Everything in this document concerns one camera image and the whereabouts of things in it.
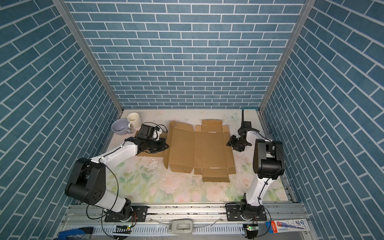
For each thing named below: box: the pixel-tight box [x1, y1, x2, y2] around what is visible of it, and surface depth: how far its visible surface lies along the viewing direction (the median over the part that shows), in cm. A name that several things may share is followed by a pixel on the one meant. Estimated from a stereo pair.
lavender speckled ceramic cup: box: [111, 118, 131, 136], surface depth 106 cm
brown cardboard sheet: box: [163, 119, 236, 183], surface depth 98 cm
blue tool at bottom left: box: [57, 227, 94, 240], surface depth 70 cm
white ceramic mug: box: [127, 112, 142, 129], surface depth 107 cm
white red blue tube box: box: [265, 218, 311, 234], surface depth 71 cm
